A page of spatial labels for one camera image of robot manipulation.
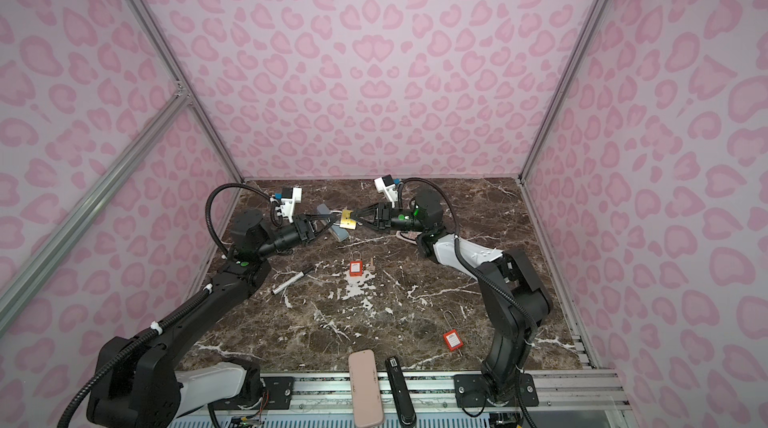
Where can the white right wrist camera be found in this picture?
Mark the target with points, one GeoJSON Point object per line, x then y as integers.
{"type": "Point", "coordinates": [388, 186]}

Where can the white marker pen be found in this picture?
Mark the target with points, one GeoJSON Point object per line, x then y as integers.
{"type": "Point", "coordinates": [293, 280]}

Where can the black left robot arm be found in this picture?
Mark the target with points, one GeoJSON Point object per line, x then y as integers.
{"type": "Point", "coordinates": [180, 332]}

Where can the red padlock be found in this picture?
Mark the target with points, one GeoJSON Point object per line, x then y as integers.
{"type": "Point", "coordinates": [356, 269]}
{"type": "Point", "coordinates": [451, 337]}

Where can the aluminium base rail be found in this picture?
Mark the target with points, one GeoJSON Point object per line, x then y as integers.
{"type": "Point", "coordinates": [587, 390]}

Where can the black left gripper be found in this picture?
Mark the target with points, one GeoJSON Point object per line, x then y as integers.
{"type": "Point", "coordinates": [319, 217]}

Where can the pink case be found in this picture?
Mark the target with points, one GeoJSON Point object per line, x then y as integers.
{"type": "Point", "coordinates": [365, 390]}

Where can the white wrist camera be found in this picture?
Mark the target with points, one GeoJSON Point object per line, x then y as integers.
{"type": "Point", "coordinates": [286, 202]}
{"type": "Point", "coordinates": [388, 186]}

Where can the blue stapler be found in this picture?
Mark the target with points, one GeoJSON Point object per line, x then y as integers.
{"type": "Point", "coordinates": [340, 234]}

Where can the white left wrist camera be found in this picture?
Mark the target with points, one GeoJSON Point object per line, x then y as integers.
{"type": "Point", "coordinates": [286, 202]}

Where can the black stapler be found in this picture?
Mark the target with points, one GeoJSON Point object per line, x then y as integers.
{"type": "Point", "coordinates": [405, 410]}

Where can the brass padlock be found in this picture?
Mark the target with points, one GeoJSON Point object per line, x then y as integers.
{"type": "Point", "coordinates": [346, 221]}

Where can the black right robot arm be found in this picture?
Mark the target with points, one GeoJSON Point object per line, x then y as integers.
{"type": "Point", "coordinates": [514, 296]}

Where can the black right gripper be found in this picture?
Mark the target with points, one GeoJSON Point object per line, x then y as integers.
{"type": "Point", "coordinates": [367, 226]}

